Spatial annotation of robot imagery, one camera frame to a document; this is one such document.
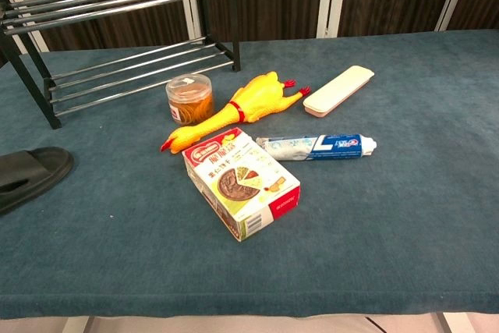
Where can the black rubber slipper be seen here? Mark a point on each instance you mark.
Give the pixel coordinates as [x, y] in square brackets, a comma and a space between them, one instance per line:
[31, 171]

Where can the white red biscuit box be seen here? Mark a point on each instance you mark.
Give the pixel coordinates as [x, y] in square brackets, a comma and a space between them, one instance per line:
[241, 185]

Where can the yellow rubber chicken toy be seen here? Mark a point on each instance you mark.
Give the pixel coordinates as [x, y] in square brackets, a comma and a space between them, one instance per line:
[257, 101]

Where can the blue white toothpaste tube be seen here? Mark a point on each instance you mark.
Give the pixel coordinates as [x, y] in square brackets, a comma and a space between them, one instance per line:
[312, 147]

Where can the clear jar of rubber bands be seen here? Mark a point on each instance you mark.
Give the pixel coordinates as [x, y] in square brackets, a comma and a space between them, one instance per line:
[190, 99]

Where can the cream rectangular lidded case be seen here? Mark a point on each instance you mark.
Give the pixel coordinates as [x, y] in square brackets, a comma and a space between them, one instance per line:
[337, 91]

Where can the blue table cloth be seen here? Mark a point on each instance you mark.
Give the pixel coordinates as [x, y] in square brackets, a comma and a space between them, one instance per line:
[390, 231]

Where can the metal table leg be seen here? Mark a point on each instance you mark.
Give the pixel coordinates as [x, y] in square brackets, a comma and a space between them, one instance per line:
[78, 326]
[450, 323]

